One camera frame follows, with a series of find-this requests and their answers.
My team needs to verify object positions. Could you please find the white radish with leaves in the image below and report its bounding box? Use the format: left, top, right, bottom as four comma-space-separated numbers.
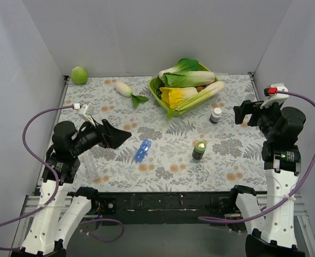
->
115, 81, 149, 108

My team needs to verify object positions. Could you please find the green round cabbage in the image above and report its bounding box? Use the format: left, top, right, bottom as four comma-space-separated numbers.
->
71, 66, 88, 85

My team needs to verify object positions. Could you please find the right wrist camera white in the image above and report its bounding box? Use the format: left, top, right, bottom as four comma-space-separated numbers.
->
260, 83, 289, 109

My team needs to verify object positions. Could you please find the white pill bottle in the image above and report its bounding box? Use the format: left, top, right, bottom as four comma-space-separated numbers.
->
209, 107, 222, 124

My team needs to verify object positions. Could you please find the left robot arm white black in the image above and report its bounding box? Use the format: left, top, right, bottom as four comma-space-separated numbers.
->
11, 119, 131, 256

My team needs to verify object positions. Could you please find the blue weekly pill organizer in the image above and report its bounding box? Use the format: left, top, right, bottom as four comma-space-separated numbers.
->
134, 139, 152, 163

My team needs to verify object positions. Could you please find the green celery stalk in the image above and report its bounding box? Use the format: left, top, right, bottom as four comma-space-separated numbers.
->
167, 81, 225, 119

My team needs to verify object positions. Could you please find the green bok choy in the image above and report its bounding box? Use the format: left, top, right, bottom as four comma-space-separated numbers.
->
158, 58, 216, 88

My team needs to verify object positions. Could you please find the clear plastic pill strip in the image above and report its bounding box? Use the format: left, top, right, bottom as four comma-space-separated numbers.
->
83, 153, 99, 183

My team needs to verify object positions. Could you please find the green pill bottle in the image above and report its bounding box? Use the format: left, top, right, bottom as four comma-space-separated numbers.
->
192, 141, 206, 160

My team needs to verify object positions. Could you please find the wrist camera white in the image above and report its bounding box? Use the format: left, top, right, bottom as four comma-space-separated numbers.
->
260, 83, 289, 109
78, 102, 96, 126

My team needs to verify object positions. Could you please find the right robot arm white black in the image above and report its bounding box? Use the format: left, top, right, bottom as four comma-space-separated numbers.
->
234, 100, 306, 256

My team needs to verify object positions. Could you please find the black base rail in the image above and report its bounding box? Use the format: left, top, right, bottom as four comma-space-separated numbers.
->
87, 191, 240, 225

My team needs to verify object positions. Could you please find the green plastic basket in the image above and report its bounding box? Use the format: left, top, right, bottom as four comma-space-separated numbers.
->
149, 58, 225, 119

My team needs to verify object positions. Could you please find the purple cable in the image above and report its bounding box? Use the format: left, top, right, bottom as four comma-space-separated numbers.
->
0, 104, 125, 251
198, 90, 315, 223

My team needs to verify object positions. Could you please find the yellow napa cabbage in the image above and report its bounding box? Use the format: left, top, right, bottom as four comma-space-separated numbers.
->
160, 87, 198, 110

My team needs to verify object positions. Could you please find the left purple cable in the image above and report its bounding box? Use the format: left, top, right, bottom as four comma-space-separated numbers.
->
0, 104, 125, 251

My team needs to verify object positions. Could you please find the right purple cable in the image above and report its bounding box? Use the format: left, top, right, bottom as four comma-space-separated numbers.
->
198, 90, 315, 223

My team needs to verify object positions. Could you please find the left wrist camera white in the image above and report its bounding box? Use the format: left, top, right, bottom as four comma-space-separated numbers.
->
78, 102, 96, 126

